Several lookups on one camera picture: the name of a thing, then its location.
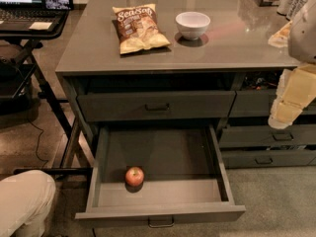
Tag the black laptop stand cart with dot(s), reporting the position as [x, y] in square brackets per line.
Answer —
[25, 65]

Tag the sea salt chips bag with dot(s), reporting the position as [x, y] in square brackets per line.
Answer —
[138, 29]

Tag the white ceramic bowl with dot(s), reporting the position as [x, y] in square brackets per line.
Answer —
[192, 25]

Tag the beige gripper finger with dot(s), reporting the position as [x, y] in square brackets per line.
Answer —
[296, 89]

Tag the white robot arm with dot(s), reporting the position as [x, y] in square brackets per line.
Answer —
[302, 35]

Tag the red apple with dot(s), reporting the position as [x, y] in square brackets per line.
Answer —
[134, 176]

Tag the grey top right drawer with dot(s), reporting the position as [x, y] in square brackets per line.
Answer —
[253, 103]

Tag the grey middle right drawer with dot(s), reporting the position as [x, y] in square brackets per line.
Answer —
[263, 135]

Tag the black smartphone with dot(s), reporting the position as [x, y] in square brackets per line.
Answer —
[58, 4]

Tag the person knee beige trousers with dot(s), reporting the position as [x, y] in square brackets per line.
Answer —
[25, 202]

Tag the yellow sticky note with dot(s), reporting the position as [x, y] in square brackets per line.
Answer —
[40, 26]

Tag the open laptop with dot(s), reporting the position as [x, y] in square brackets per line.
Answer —
[17, 15]

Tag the grey top left drawer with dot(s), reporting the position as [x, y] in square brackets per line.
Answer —
[155, 105]

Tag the open grey middle drawer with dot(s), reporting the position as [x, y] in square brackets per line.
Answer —
[184, 179]

